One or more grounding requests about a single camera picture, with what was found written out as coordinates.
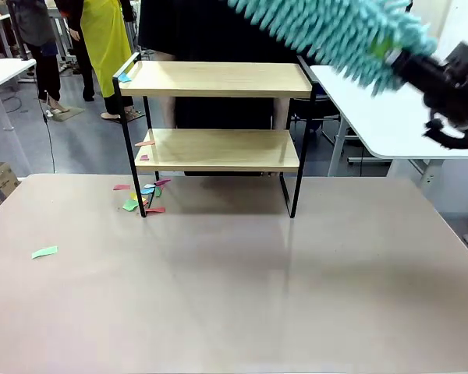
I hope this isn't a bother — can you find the brown cardboard box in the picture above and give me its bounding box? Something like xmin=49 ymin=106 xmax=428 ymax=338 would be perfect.
xmin=0 ymin=161 xmax=20 ymax=219

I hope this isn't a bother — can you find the teal microfiber duster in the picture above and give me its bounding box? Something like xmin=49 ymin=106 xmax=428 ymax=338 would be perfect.
xmin=225 ymin=0 xmax=440 ymax=98

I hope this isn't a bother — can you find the white side table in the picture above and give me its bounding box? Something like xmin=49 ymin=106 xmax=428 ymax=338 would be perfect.
xmin=309 ymin=64 xmax=468 ymax=190

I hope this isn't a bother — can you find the two-tier wooden shelf black frame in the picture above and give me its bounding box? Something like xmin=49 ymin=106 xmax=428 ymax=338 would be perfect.
xmin=112 ymin=51 xmax=320 ymax=221

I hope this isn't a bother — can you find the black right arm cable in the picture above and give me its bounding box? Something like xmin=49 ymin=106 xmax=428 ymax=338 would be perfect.
xmin=423 ymin=116 xmax=468 ymax=151

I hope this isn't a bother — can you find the black office chair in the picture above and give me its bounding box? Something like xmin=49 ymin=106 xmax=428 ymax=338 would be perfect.
xmin=288 ymin=54 xmax=342 ymax=145

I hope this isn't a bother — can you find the brown floor mat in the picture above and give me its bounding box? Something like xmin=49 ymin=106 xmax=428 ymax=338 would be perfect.
xmin=48 ymin=104 xmax=86 ymax=122

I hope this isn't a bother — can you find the person in yellow apron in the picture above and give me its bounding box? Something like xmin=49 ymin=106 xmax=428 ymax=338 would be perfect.
xmin=56 ymin=0 xmax=145 ymax=122

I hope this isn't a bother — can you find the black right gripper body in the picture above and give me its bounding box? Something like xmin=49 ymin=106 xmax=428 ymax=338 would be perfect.
xmin=424 ymin=41 xmax=468 ymax=125

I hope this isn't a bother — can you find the person in grey top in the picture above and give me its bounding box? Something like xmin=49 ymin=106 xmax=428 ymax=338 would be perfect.
xmin=7 ymin=0 xmax=71 ymax=114

